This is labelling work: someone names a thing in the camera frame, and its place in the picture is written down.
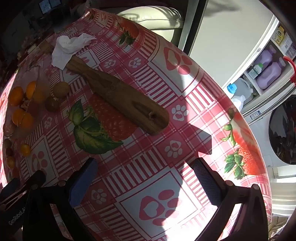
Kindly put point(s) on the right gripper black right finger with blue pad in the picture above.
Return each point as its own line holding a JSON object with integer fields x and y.
{"x": 212, "y": 183}

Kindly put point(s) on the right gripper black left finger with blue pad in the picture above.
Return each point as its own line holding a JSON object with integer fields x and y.
{"x": 80, "y": 181}

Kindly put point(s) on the yellow cherry tomato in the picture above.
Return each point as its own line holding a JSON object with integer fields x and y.
{"x": 25, "y": 150}

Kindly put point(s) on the orange kumquat in bowl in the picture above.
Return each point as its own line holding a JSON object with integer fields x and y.
{"x": 17, "y": 116}
{"x": 30, "y": 89}
{"x": 27, "y": 121}
{"x": 16, "y": 96}

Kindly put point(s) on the dark brown round fruit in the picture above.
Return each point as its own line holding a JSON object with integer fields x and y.
{"x": 52, "y": 104}

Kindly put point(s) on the white washing machine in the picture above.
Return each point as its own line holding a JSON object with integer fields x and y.
{"x": 273, "y": 126}

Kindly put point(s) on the wooden cutting board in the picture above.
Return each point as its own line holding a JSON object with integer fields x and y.
{"x": 136, "y": 106}

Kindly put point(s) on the tan round fruit by bowl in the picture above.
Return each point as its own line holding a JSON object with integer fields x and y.
{"x": 61, "y": 89}

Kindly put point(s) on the white jug blue cap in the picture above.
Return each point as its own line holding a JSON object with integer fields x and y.
{"x": 238, "y": 88}

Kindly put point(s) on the clear glass fruit bowl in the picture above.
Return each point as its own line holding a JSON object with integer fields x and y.
{"x": 35, "y": 106}

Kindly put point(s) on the purple detergent bottle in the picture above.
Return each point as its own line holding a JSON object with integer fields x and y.
{"x": 270, "y": 74}
{"x": 266, "y": 56}

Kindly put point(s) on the crumpled white paper napkin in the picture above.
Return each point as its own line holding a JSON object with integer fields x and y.
{"x": 66, "y": 47}

